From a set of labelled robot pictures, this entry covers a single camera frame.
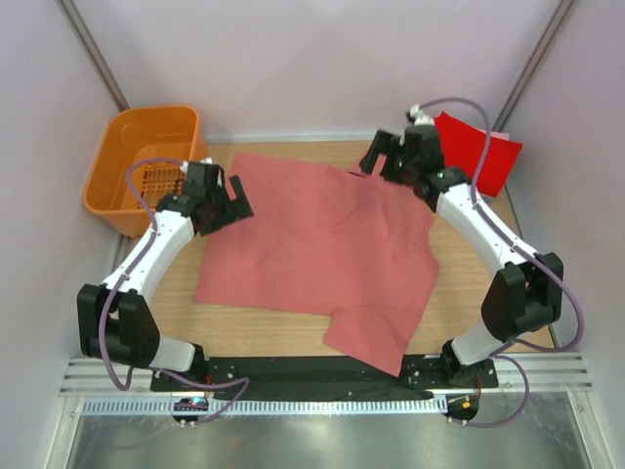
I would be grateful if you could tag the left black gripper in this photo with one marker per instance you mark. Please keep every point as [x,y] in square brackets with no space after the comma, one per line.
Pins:
[234,209]

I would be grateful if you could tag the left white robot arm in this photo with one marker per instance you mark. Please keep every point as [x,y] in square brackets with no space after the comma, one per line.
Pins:
[114,319]

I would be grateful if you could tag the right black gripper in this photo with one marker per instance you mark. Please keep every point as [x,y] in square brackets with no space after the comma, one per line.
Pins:
[379,146]

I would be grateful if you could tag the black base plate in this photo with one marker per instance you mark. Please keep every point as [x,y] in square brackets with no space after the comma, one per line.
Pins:
[335,376]

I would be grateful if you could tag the corner metal post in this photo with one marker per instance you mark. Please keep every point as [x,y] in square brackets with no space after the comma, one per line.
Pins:
[93,53]
[538,55]

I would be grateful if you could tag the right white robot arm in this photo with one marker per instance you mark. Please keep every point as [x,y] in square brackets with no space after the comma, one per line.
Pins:
[525,294]

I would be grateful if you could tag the orange plastic basket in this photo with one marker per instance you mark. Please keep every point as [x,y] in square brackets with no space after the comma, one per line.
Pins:
[139,158]

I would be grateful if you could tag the white slotted cable duct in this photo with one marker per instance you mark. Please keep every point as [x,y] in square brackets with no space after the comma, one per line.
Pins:
[191,406]

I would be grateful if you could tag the right corner metal post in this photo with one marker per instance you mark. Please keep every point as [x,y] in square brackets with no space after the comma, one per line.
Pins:
[538,55]

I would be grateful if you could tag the left corner metal post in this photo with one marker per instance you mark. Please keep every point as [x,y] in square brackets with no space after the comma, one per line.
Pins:
[93,53]

